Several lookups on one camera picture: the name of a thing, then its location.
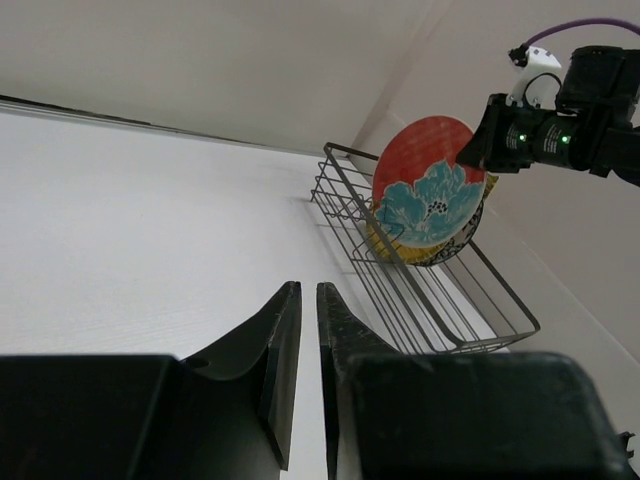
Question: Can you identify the round bamboo plate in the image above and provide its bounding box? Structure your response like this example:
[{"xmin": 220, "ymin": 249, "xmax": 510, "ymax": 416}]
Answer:
[{"xmin": 365, "ymin": 224, "xmax": 433, "ymax": 264}]

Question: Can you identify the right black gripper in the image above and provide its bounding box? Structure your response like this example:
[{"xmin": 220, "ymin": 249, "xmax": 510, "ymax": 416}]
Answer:
[{"xmin": 455, "ymin": 94, "xmax": 581, "ymax": 173}]

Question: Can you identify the black wire dish rack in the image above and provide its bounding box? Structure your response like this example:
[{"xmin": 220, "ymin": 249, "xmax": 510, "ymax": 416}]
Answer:
[{"xmin": 311, "ymin": 142, "xmax": 541, "ymax": 354}]

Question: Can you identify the red teal floral plate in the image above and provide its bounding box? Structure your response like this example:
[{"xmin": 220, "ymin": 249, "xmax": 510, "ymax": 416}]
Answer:
[{"xmin": 372, "ymin": 115, "xmax": 487, "ymax": 249}]

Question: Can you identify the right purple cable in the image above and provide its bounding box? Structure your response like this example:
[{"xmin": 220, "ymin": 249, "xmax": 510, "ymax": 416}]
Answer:
[{"xmin": 527, "ymin": 3, "xmax": 640, "ymax": 49}]

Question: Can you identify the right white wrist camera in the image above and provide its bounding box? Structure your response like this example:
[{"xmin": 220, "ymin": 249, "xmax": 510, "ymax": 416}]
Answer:
[{"xmin": 506, "ymin": 45, "xmax": 562, "ymax": 108}]

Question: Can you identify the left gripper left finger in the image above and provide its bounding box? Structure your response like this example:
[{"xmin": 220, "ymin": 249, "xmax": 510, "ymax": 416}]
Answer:
[{"xmin": 1, "ymin": 281, "xmax": 302, "ymax": 479}]

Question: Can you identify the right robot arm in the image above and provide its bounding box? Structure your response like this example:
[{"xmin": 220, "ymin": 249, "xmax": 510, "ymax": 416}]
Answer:
[{"xmin": 456, "ymin": 46, "xmax": 639, "ymax": 185}]

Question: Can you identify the curved bamboo scoop plate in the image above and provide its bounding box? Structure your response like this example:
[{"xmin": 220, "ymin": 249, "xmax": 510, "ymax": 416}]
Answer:
[{"xmin": 483, "ymin": 174, "xmax": 499, "ymax": 202}]

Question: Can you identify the blue white floral plate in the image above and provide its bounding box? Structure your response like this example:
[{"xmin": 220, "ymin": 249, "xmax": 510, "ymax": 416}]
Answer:
[{"xmin": 416, "ymin": 202, "xmax": 484, "ymax": 267}]

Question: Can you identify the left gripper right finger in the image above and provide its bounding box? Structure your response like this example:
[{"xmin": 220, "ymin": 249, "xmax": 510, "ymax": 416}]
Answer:
[{"xmin": 316, "ymin": 283, "xmax": 633, "ymax": 479}]

